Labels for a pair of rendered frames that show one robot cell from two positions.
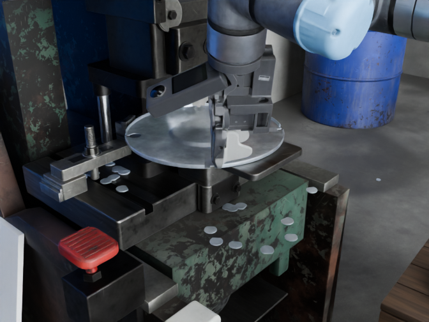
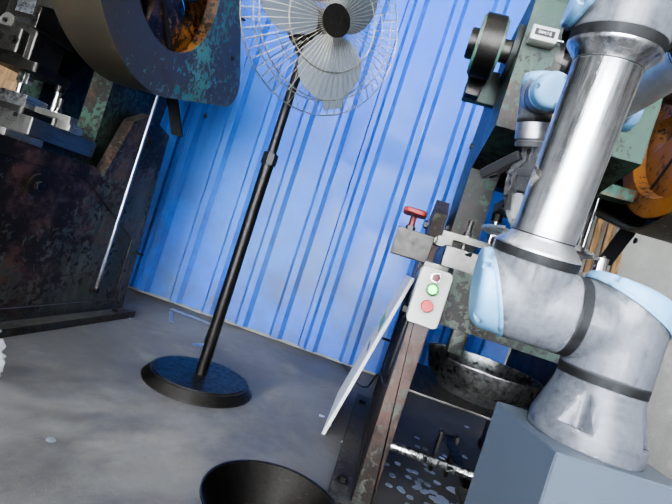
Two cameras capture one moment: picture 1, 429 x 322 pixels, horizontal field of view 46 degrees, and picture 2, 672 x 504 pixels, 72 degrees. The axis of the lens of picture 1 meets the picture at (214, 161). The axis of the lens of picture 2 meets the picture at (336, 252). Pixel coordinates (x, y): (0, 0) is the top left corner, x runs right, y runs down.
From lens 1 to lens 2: 0.94 m
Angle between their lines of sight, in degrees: 59
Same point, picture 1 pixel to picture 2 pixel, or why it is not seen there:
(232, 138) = (518, 198)
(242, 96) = (528, 168)
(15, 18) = (474, 177)
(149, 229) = (463, 266)
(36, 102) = (463, 224)
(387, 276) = not seen: outside the picture
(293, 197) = not seen: hidden behind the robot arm
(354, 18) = (550, 81)
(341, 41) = (541, 90)
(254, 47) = (531, 129)
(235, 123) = (520, 185)
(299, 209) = not seen: hidden behind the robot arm
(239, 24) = (524, 114)
